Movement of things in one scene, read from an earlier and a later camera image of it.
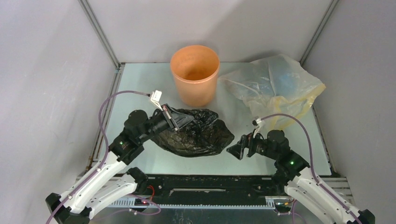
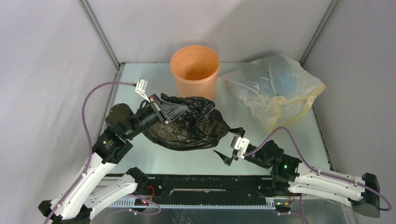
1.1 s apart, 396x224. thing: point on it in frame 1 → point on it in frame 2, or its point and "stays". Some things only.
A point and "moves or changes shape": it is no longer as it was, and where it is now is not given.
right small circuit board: x=281 y=205 stays
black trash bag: x=205 y=136 moves or changes shape
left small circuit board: x=139 y=202 stays
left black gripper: x=177 y=120 → x=166 y=111
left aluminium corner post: x=99 y=28 stays
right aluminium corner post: x=324 y=19 stays
